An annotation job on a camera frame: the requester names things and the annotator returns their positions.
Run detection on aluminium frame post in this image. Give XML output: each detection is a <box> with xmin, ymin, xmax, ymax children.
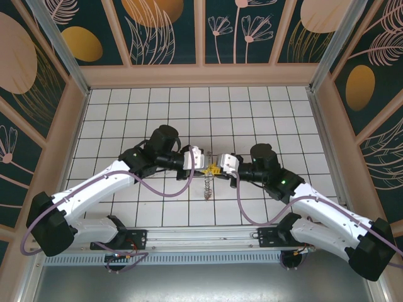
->
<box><xmin>309</xmin><ymin>0</ymin><xmax>377</xmax><ymax>92</ymax></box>
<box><xmin>25</xmin><ymin>0</ymin><xmax>92</xmax><ymax>95</ymax></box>

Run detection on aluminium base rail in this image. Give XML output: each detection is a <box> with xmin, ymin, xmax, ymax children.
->
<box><xmin>146</xmin><ymin>228</ymin><xmax>261</xmax><ymax>251</ymax></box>

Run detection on grey metal base sheet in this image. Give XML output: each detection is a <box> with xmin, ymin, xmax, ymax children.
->
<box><xmin>33</xmin><ymin>264</ymin><xmax>383</xmax><ymax>302</ymax></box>

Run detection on red left base wires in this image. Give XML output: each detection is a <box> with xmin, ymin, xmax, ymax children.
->
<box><xmin>124</xmin><ymin>238</ymin><xmax>141</xmax><ymax>262</ymax></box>

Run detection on grey slotted cable duct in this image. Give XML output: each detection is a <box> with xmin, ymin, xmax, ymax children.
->
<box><xmin>43</xmin><ymin>251</ymin><xmax>284</xmax><ymax>267</ymax></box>

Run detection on aluminium side rail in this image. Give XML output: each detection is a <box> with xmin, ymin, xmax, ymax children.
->
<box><xmin>305</xmin><ymin>87</ymin><xmax>393</xmax><ymax>302</ymax></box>
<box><xmin>21</xmin><ymin>89</ymin><xmax>93</xmax><ymax>302</ymax></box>

